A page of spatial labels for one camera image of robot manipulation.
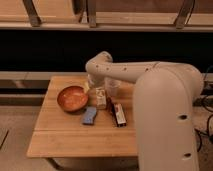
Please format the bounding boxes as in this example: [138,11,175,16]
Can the orange ceramic bowl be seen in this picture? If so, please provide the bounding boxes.
[57,86,89,112]

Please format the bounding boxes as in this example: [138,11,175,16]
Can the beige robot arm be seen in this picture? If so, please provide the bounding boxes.
[85,51,204,171]

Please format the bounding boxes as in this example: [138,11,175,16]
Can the white carton box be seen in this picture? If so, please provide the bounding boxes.
[96,87,107,109]

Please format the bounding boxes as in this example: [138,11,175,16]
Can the clear plastic cup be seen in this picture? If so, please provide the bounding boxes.
[105,78,121,97]

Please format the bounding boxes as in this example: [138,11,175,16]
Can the blue sponge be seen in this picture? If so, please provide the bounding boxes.
[82,106,97,125]

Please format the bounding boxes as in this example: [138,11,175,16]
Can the red and white box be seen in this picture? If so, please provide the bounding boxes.
[114,103,127,127]

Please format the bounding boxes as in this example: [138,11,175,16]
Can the wooden table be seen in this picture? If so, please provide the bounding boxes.
[27,76,137,158]

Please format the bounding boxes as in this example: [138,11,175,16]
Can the black floor cables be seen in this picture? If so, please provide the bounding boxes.
[194,64,213,153]

